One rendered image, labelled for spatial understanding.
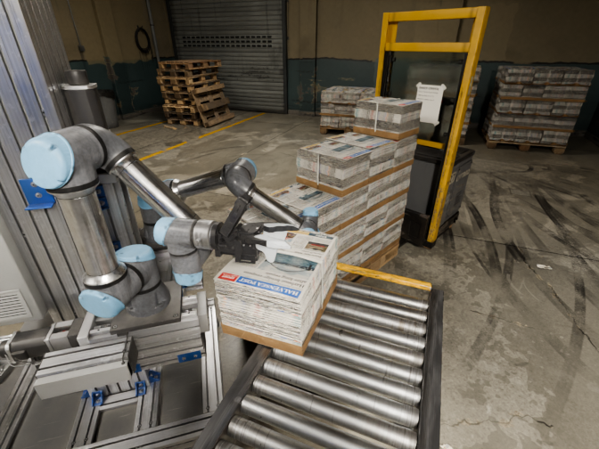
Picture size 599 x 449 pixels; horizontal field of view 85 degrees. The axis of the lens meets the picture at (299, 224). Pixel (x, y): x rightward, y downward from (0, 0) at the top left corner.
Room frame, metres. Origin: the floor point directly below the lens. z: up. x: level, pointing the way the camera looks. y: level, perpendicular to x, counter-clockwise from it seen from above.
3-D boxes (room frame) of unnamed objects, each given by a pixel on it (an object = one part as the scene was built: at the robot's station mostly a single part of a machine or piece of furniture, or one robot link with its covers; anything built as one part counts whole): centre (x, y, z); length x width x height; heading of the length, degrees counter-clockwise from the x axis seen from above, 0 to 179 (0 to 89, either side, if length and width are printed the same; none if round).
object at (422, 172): (3.03, -1.20, 0.40); 0.69 x 0.55 x 0.80; 45
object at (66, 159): (0.78, 0.57, 1.19); 0.15 x 0.12 x 0.55; 170
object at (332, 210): (1.94, -0.13, 0.42); 1.17 x 0.39 x 0.83; 135
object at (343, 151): (2.02, -0.23, 1.06); 0.37 x 0.29 x 0.01; 47
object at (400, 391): (0.66, -0.13, 0.77); 0.47 x 0.05 x 0.05; 68
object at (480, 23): (2.54, -1.17, 0.97); 0.09 x 0.09 x 1.75; 45
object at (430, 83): (2.78, -0.95, 1.28); 0.57 x 0.01 x 0.65; 45
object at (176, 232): (0.74, 0.31, 1.21); 0.11 x 0.08 x 0.09; 80
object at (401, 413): (0.60, -0.10, 0.77); 0.47 x 0.05 x 0.05; 68
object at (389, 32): (3.00, -0.70, 0.97); 0.09 x 0.09 x 1.75; 45
